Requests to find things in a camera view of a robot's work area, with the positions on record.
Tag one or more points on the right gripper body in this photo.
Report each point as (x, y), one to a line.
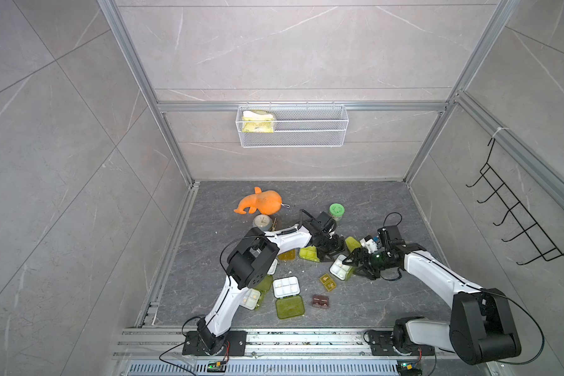
(370, 263)

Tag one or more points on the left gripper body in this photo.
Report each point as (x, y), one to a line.
(330, 247)

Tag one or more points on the green lid six-cell pillbox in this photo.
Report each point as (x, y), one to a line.
(309, 254)

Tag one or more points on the small green pillbox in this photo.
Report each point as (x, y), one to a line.
(352, 244)

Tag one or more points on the small yellow clear pillbox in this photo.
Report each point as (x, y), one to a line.
(328, 282)

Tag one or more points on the amber lid small pillbox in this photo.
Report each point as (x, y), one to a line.
(287, 256)

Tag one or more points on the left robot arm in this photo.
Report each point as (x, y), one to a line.
(247, 266)

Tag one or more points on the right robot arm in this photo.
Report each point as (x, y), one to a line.
(482, 327)

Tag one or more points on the green lidded jar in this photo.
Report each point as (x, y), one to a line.
(337, 211)

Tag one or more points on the dark red small pillbox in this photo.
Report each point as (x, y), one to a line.
(320, 301)

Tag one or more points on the orange whale toy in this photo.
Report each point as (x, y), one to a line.
(264, 202)

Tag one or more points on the left green four-cell pillbox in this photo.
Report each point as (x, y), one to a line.
(265, 285)

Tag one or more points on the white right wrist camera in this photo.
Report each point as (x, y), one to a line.
(369, 244)

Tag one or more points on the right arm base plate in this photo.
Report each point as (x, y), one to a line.
(381, 344)

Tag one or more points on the white wire wall basket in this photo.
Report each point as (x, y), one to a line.
(298, 125)

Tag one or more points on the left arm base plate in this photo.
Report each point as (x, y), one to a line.
(232, 343)

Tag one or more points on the black wall hook rack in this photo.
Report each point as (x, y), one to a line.
(527, 226)

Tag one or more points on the metal base rail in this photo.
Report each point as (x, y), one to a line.
(278, 351)

